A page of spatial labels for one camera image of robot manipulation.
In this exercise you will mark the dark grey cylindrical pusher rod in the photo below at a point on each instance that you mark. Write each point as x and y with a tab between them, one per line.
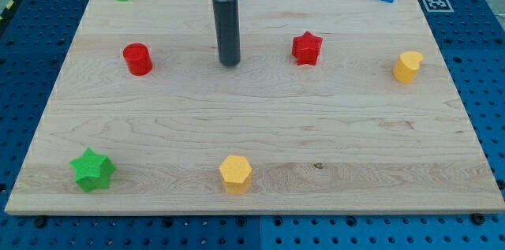
227	31

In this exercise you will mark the red star block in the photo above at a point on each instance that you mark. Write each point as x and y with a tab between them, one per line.
306	48

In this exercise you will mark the green star block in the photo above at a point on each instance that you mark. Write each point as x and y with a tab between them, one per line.
92	170

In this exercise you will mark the red cylinder block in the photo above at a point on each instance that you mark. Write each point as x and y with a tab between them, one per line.
137	59

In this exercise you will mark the wooden board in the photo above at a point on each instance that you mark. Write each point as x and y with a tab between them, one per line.
342	137

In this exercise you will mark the yellow hexagon block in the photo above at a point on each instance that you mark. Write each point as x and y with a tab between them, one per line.
236	174

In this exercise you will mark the yellow heart block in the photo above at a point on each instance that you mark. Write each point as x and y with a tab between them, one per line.
407	66

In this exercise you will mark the fiducial marker tag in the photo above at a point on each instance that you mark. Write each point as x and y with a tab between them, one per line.
437	6

